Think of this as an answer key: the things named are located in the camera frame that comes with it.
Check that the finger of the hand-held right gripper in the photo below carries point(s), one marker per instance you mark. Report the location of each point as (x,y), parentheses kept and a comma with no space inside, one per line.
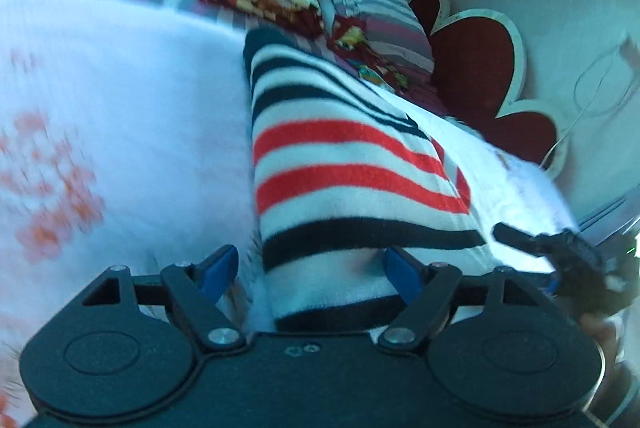
(520,239)

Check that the black red white striped garment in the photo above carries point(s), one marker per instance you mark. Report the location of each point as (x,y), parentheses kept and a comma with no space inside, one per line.
(340,158)

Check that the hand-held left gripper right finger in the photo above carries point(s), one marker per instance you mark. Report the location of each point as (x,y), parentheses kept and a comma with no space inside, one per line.
(400,273)

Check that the red printed cloth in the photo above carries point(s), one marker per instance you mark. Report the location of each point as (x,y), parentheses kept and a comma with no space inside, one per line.
(360,53)

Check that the striped pillow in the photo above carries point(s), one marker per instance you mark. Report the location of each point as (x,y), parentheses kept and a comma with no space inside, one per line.
(380,18)

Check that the person's right hand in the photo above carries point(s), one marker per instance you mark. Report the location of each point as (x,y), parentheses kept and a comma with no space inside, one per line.
(600,333)

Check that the white floral blanket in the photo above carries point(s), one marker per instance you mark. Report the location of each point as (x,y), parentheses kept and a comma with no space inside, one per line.
(125,83)

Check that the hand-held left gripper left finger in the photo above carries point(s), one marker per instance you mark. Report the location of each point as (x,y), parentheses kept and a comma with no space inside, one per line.
(219,270)

